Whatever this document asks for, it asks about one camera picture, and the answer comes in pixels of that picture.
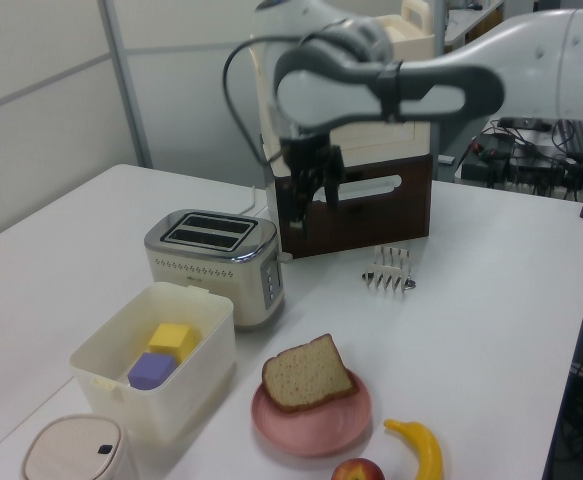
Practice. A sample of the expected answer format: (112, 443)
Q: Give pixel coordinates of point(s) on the black keyboard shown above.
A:
(578, 140)

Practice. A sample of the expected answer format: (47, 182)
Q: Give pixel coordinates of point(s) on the toast bread slice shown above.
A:
(306, 375)

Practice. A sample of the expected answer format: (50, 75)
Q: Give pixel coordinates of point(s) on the pink round plate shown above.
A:
(316, 436)

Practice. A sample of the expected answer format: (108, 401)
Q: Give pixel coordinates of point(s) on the yellow cube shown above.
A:
(171, 337)

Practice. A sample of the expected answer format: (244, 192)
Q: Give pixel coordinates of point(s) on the red apple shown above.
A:
(358, 471)

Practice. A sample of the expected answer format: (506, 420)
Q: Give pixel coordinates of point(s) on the black bar camera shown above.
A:
(523, 123)

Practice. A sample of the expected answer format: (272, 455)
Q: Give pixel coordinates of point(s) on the metal toast rack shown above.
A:
(388, 275)

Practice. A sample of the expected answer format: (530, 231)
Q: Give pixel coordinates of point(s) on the yellow banana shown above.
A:
(428, 450)

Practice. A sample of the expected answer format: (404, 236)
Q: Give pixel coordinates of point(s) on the cream lidded bin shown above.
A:
(71, 450)

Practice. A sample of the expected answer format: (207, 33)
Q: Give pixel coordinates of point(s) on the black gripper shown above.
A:
(308, 150)

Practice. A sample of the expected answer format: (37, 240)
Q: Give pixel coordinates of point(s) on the cream plastic container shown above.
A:
(171, 400)

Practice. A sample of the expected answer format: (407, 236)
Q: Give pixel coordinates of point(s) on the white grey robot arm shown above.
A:
(421, 82)

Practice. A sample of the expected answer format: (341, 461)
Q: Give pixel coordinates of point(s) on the brown cream bread box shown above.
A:
(371, 220)

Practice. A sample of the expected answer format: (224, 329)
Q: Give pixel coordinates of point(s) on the purple cube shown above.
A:
(151, 370)

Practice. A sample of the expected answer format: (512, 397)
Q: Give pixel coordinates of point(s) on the chrome two-slot toaster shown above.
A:
(206, 277)

